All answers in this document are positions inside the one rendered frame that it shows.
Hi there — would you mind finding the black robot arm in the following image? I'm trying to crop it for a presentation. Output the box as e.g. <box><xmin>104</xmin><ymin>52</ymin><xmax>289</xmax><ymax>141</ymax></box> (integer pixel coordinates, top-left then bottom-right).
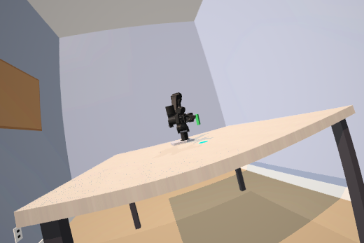
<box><xmin>165</xmin><ymin>92</ymin><xmax>190</xmax><ymax>141</ymax></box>

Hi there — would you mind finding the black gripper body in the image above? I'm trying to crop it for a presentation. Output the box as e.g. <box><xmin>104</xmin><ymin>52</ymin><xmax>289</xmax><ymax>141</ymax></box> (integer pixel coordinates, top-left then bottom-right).
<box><xmin>174</xmin><ymin>114</ymin><xmax>184</xmax><ymax>125</ymax></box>

